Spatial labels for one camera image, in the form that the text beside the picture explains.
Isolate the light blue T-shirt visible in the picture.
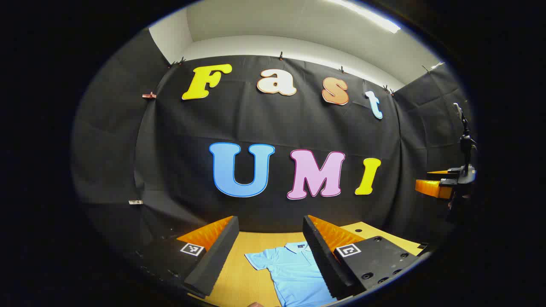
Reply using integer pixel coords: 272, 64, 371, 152
244, 241, 337, 307

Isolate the black backdrop cloth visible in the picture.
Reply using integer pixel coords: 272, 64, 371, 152
70, 28, 475, 273

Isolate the ceiling light strip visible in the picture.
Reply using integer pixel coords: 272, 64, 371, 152
328, 0, 401, 34

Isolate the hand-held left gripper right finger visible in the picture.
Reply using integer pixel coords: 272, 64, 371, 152
302, 215, 429, 300

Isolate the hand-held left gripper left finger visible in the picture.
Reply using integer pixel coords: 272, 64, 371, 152
126, 216, 240, 298

